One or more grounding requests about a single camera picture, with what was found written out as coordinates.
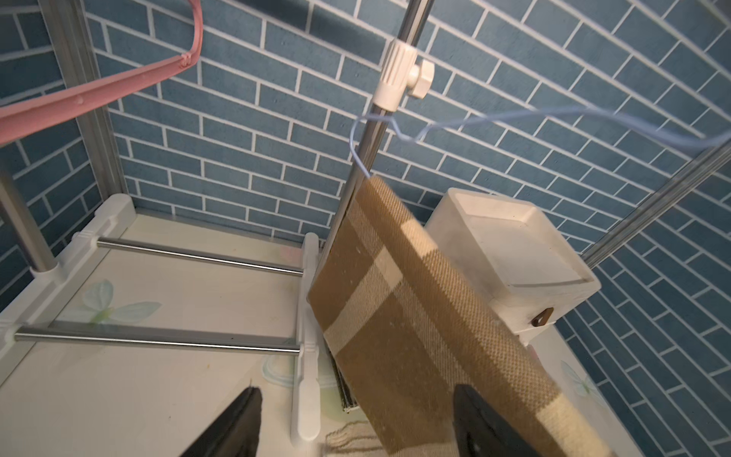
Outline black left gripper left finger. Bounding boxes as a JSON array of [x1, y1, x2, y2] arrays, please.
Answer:
[[182, 387, 263, 457]]

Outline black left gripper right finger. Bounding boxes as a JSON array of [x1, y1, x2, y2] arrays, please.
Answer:
[[453, 385, 539, 457]]

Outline beige brown plaid scarf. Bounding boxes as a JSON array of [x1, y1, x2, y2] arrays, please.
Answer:
[[308, 176, 611, 456]]

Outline light blue wire hanger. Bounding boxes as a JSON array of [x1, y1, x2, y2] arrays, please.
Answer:
[[347, 105, 731, 179]]

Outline pink plastic hanger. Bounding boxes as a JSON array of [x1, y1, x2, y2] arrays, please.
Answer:
[[1, 0, 204, 144]]

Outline black hardcover book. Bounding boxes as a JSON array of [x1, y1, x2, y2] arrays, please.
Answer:
[[327, 350, 360, 413]]

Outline floral table mat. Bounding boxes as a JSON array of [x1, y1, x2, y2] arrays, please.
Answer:
[[0, 212, 646, 457]]

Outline white three-drawer storage box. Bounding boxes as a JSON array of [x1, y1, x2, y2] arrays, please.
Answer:
[[425, 188, 601, 345]]

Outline steel clothes rack white joints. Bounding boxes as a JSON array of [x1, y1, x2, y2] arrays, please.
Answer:
[[0, 0, 438, 444]]

